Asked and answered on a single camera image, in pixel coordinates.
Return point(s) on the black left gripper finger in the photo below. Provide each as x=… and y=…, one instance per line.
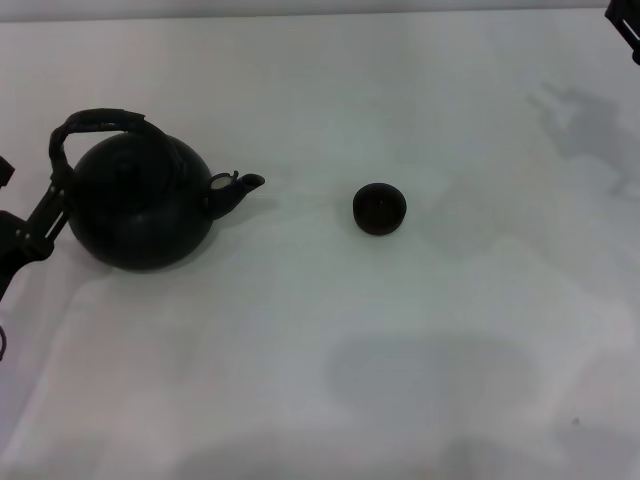
x=5, y=172
x=47, y=215

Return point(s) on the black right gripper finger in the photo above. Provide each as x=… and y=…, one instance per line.
x=630, y=12

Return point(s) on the small dark teacup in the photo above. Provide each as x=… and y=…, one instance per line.
x=379, y=207

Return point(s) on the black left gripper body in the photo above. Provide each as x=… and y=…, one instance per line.
x=15, y=245

